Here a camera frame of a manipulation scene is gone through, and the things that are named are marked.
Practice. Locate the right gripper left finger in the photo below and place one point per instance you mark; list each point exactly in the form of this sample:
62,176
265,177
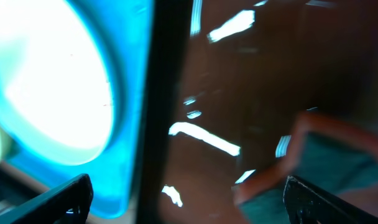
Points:
71,200

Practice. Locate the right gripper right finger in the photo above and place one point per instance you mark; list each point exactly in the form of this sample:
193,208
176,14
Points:
306,203

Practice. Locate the orange sponge with dark scourer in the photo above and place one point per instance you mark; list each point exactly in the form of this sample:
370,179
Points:
331,154

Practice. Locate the light blue plate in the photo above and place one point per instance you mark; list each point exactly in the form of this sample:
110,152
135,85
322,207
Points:
55,97

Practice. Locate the blue plastic tray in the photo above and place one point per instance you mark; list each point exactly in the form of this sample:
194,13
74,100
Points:
121,31

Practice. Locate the dark red rectangular tray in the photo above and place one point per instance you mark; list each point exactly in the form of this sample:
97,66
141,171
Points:
244,71

